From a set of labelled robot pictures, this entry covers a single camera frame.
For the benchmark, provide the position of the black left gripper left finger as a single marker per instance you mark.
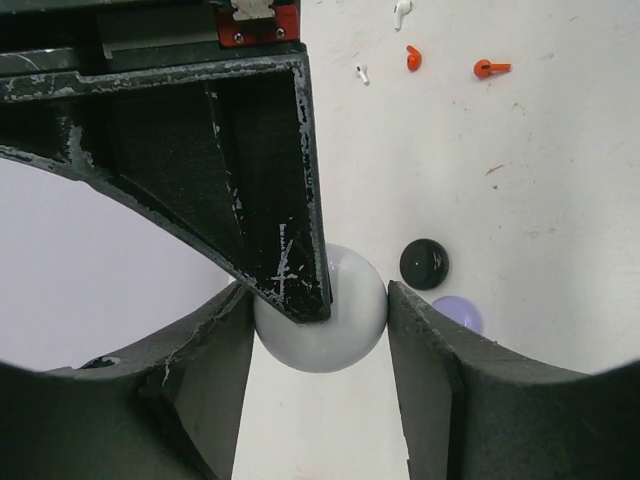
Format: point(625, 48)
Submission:
point(165, 407)

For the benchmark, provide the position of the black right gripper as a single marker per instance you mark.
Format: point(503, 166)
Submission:
point(95, 37)

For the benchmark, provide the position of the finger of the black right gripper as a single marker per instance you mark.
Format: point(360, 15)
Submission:
point(221, 155)

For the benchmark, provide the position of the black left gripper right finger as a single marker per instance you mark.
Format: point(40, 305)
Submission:
point(473, 409)

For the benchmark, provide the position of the white round charging case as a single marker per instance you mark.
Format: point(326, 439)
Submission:
point(358, 319)

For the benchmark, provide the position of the white earbud left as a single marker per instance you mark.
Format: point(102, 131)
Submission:
point(362, 73)

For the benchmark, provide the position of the white earbud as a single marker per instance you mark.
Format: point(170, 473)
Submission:
point(362, 73)
point(401, 9)

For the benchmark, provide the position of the orange earbud far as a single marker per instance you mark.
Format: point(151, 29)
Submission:
point(414, 58)

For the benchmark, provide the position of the orange earbud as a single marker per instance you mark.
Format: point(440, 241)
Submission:
point(414, 58)
point(485, 68)

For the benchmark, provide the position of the white earbud right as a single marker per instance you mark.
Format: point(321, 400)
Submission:
point(401, 9)

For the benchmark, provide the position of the orange earbud near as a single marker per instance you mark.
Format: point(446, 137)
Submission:
point(485, 68)

